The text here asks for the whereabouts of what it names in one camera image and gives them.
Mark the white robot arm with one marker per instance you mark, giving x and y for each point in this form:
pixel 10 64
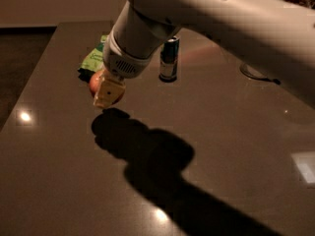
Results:
pixel 274 37

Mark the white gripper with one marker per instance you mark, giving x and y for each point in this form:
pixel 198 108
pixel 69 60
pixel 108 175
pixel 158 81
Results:
pixel 122 65

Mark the clear glass jar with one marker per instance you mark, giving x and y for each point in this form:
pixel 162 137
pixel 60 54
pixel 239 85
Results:
pixel 253 74

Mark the green chip bag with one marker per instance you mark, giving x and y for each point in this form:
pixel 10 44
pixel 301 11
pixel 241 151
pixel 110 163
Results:
pixel 92 62

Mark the red apple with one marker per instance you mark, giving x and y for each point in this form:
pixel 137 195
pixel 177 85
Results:
pixel 95 82

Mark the redbull can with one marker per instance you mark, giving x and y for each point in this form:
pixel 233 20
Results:
pixel 169 60

